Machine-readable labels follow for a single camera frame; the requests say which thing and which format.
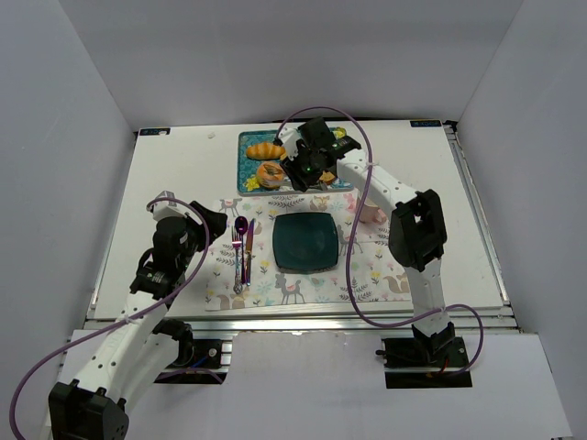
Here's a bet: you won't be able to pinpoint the pink mug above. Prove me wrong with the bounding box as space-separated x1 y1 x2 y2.
359 202 387 225

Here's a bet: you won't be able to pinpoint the teal floral serving tray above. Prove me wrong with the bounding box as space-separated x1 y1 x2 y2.
237 129 353 196

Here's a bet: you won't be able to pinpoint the animal print placemat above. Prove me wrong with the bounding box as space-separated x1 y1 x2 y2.
204 192 411 311

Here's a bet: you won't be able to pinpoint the golden croissant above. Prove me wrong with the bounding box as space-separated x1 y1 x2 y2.
245 141 285 160

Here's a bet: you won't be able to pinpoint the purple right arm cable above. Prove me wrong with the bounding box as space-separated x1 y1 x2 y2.
274 105 485 377

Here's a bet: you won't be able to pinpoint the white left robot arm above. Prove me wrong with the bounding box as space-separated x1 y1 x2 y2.
49 193 227 439

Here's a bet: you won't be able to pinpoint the right brown bread slice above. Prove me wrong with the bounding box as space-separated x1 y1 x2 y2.
320 171 337 184

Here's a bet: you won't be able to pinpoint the purple iridescent fork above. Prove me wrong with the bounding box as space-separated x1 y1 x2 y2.
231 226 242 295

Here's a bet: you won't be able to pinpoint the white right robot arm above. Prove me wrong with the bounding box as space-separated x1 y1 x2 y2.
275 117 455 361

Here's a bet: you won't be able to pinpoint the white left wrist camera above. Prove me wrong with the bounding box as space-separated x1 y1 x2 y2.
147 190 188 222

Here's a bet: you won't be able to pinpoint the dark teal square plate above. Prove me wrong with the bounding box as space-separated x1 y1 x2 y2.
271 212 339 274

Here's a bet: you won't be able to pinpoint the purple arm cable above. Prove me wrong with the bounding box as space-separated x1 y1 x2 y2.
9 196 216 439
274 105 485 377

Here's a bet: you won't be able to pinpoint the aluminium table frame rail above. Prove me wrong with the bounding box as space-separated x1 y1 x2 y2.
82 307 519 334

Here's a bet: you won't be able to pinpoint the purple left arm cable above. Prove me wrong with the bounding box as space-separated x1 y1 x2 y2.
9 196 216 439

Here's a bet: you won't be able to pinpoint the purple iridescent knife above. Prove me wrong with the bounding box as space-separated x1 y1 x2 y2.
242 219 255 286

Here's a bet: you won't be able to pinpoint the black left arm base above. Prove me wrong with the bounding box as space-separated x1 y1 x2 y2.
152 319 227 385

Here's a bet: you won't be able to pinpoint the purple iridescent spoon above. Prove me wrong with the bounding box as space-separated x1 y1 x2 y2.
234 215 249 240

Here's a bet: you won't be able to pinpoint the glazed donut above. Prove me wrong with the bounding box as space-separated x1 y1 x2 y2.
256 161 285 190

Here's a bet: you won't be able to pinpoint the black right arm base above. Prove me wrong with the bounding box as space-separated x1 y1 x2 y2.
375 337 472 390

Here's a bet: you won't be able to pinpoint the metal tongs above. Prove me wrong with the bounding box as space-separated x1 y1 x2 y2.
256 162 336 190

